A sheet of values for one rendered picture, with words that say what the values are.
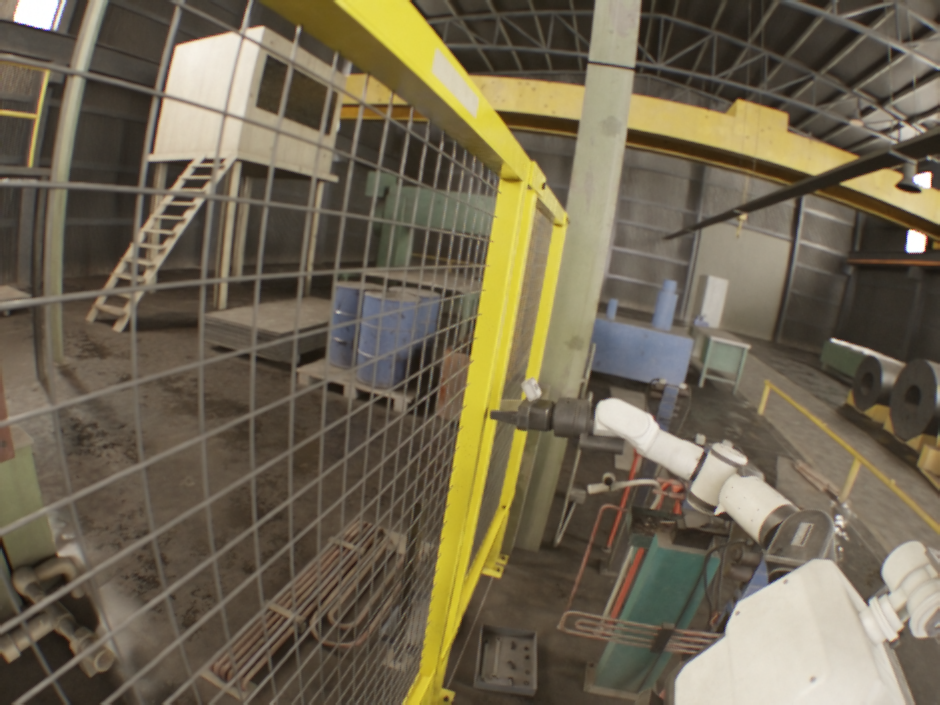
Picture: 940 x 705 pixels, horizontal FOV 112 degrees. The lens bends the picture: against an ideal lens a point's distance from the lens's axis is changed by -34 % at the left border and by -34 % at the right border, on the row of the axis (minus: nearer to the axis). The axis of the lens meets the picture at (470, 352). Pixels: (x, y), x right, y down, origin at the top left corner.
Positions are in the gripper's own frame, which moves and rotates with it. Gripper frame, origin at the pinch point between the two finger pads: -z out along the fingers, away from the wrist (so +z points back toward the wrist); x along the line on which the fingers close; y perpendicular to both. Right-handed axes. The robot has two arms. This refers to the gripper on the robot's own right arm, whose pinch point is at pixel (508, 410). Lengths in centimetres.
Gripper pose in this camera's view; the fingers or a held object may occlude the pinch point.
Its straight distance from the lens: 107.2
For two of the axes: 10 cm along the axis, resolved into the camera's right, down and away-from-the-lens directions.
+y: -0.4, 9.8, 1.8
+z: 9.5, 0.9, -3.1
